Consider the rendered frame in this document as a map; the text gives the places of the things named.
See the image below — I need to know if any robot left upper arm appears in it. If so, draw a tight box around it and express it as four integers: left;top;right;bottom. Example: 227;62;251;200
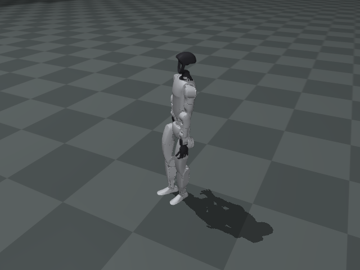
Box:
179;84;197;121

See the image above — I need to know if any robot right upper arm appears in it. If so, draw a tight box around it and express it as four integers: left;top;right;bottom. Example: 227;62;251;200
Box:
170;74;179;103

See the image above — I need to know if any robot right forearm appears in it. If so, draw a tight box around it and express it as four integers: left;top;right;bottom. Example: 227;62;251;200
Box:
170;103;176;121

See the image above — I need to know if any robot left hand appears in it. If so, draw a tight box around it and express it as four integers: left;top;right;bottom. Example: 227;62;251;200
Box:
175;138;188;159

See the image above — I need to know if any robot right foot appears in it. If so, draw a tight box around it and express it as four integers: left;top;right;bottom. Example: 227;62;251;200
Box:
157;186;179;195

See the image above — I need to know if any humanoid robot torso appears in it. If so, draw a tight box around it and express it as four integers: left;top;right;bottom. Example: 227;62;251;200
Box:
172;74;196;138

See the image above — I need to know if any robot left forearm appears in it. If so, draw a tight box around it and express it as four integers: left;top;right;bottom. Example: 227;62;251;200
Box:
179;115;191;144

